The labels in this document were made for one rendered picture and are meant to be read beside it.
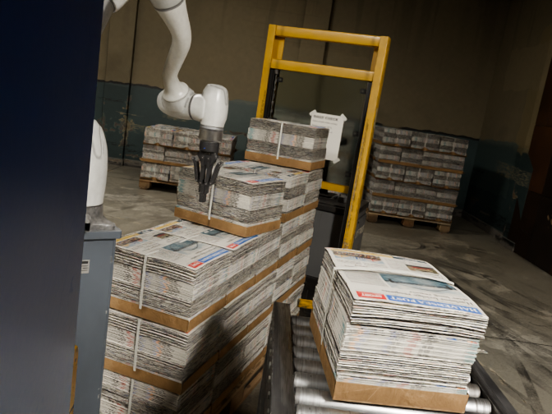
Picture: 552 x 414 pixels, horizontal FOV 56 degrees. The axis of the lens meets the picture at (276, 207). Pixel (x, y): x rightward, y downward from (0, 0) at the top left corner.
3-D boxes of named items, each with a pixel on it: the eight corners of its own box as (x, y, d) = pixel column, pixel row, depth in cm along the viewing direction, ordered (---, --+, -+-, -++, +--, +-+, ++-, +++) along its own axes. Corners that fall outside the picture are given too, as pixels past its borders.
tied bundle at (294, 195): (213, 208, 260) (218, 162, 256) (236, 200, 287) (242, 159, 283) (284, 224, 248) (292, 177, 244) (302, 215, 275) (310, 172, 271)
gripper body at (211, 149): (224, 142, 202) (221, 166, 204) (204, 139, 205) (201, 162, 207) (215, 143, 195) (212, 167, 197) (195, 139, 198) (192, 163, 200)
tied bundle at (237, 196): (172, 217, 229) (178, 165, 224) (213, 210, 254) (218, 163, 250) (244, 239, 211) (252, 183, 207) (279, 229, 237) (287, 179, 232)
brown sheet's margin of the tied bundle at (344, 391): (319, 361, 123) (323, 345, 122) (438, 374, 126) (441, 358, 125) (331, 400, 108) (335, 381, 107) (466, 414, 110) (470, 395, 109)
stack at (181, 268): (78, 454, 195) (97, 241, 179) (218, 339, 304) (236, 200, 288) (167, 494, 183) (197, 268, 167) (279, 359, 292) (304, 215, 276)
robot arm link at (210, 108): (231, 128, 202) (201, 122, 207) (236, 87, 199) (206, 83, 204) (216, 127, 192) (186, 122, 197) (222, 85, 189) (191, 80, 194)
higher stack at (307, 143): (217, 340, 303) (248, 116, 279) (238, 323, 331) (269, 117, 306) (278, 360, 291) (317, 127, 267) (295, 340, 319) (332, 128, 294)
